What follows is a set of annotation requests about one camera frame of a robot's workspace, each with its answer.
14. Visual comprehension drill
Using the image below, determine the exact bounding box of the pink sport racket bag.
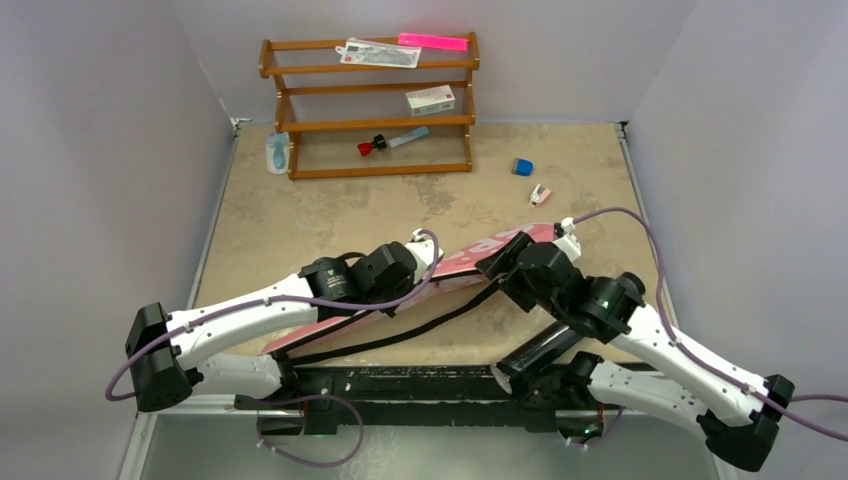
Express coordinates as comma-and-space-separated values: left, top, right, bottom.
260, 222, 555, 355

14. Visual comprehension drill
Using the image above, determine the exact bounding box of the black shuttlecock tube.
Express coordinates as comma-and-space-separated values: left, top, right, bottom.
490, 323, 582, 398

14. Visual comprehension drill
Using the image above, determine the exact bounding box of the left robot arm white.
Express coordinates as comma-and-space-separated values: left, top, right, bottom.
120, 238, 441, 412

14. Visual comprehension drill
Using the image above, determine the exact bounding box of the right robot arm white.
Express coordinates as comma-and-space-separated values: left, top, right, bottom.
475, 232, 795, 472

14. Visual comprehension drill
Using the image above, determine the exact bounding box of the small pink white clip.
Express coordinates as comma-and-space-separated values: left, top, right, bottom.
528, 184, 551, 207

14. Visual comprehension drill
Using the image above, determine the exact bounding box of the small blue white object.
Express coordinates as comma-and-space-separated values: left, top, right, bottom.
511, 158, 534, 177

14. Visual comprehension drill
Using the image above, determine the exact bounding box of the red black blue marker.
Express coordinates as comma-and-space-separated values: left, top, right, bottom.
357, 126, 429, 157

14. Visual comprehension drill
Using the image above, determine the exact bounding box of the white red small box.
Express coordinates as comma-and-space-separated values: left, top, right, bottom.
405, 85, 456, 117

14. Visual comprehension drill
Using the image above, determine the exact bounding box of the wooden three-tier shelf rack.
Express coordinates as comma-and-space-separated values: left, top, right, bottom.
258, 32, 480, 181

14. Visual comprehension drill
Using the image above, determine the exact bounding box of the pink fluorescent bar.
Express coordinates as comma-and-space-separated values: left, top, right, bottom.
397, 32, 470, 52

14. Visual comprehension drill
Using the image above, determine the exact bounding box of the light blue white device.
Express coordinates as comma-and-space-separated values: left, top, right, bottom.
265, 132, 290, 175

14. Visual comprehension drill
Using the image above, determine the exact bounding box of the white packaged item on shelf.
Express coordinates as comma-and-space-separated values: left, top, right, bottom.
335, 38, 422, 69

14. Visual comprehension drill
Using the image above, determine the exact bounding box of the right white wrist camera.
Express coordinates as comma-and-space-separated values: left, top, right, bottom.
552, 217, 582, 262

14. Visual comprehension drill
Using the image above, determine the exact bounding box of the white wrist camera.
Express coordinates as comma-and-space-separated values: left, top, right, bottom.
404, 228, 444, 270
552, 217, 582, 262

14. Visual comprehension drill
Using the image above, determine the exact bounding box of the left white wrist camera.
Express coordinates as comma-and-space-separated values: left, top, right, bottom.
404, 228, 444, 270

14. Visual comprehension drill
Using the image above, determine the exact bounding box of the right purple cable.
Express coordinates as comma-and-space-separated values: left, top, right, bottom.
570, 207, 848, 452

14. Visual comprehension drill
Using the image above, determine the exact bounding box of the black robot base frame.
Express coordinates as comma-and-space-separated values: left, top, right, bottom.
224, 352, 617, 438

